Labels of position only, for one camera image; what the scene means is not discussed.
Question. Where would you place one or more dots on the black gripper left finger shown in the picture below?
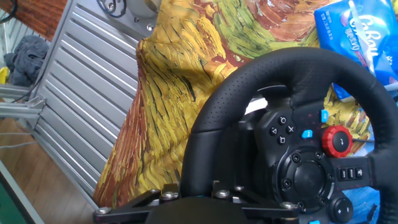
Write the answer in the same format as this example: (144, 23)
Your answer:
(161, 194)

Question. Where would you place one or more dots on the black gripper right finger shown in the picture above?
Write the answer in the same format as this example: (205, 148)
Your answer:
(264, 213)

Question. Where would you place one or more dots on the black steering wheel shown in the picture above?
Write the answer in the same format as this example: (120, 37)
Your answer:
(295, 68)

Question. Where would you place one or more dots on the black wheel base housing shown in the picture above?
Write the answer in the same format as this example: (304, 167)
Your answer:
(233, 155)

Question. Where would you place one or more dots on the painted blue yellow cloth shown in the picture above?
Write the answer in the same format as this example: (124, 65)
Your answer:
(174, 77)

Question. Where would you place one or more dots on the green mat grey edge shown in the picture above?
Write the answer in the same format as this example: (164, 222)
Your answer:
(6, 205)

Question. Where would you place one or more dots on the grey crumpled cloth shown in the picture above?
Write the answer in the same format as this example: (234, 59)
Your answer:
(31, 59)

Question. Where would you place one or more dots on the yellow plastic object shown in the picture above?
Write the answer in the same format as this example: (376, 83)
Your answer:
(3, 76)

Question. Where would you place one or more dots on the blue tissue pack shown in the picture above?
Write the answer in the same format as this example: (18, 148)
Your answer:
(351, 31)

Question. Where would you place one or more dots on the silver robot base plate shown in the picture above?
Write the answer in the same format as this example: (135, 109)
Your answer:
(140, 29)

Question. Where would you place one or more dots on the aluminium rail with bracket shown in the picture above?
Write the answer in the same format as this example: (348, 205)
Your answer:
(18, 109)

